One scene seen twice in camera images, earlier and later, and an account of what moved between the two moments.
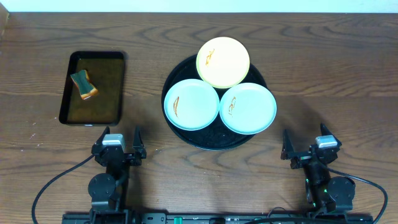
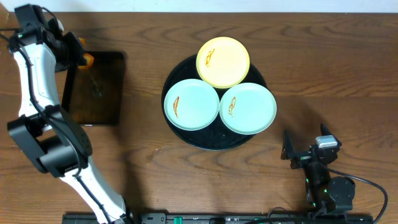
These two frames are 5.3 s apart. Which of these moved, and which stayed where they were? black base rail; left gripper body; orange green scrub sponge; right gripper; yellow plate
Moved: left gripper body; orange green scrub sponge
Stayed: black base rail; yellow plate; right gripper
